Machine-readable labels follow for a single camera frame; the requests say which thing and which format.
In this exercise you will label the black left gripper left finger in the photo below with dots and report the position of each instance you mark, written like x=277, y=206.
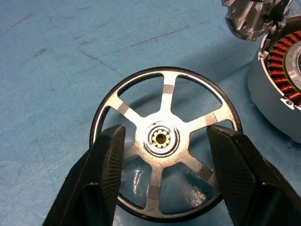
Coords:
x=94, y=179

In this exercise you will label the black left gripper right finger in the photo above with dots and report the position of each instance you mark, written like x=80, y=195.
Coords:
x=247, y=179

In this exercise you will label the silver spoked rotor black rim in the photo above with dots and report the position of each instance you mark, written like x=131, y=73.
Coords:
x=168, y=110

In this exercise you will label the grey motor housing copper windings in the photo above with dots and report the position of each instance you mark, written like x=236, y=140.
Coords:
x=261, y=94

